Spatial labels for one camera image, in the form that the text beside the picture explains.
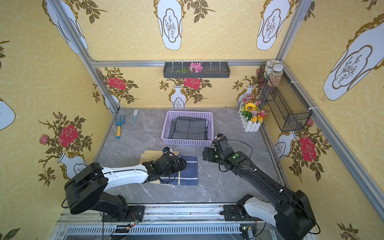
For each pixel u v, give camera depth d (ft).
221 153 2.00
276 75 2.62
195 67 2.89
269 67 2.80
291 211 1.26
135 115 3.83
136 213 2.41
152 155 2.96
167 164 2.22
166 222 2.39
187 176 2.79
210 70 3.03
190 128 3.43
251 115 3.18
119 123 3.70
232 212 2.40
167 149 2.69
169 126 3.57
